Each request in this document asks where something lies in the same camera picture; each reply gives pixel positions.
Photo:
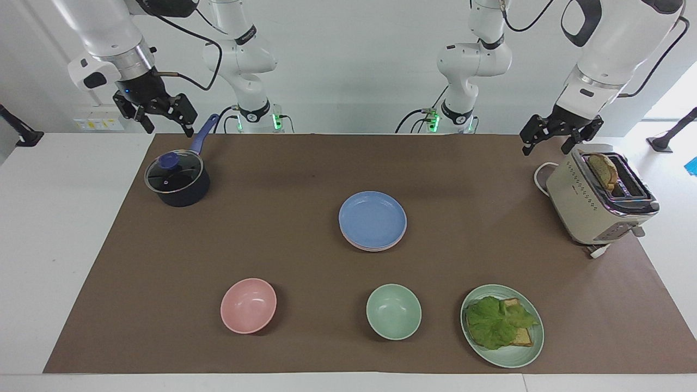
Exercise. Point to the green bowl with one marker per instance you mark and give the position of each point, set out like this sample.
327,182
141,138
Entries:
393,310

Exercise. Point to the dark blue saucepan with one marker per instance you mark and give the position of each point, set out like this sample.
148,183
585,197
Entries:
185,190

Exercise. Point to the beige toaster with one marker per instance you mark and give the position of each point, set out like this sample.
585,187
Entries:
588,207

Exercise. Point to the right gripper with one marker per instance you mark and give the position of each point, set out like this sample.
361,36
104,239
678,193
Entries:
146,88

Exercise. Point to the blue object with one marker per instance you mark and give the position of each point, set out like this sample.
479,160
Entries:
692,166

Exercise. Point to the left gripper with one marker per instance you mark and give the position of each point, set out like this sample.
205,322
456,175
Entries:
569,122

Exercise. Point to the green lettuce leaf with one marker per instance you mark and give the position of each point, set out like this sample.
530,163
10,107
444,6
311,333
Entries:
495,321

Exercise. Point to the glass lid with blue knob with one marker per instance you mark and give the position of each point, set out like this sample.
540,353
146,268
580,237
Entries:
171,173

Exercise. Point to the blue plate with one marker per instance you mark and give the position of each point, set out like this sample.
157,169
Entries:
373,219

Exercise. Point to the green plate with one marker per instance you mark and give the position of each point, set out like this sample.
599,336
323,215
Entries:
514,354

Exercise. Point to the pink plate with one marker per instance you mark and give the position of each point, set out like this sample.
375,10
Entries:
348,240

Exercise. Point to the toast slice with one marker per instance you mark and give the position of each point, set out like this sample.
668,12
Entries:
604,170
524,337

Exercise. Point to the pink bowl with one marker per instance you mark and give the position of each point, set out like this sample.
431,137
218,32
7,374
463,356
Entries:
248,305

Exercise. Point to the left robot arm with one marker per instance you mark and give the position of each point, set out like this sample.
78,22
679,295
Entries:
615,49

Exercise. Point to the black stand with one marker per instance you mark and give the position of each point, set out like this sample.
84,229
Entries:
670,136
24,133

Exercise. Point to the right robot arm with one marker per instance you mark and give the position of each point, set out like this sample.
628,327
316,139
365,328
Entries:
109,32

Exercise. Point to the white wall socket strip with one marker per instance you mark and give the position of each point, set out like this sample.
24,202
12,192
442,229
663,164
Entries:
98,122

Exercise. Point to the white plug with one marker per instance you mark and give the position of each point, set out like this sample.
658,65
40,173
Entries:
600,251

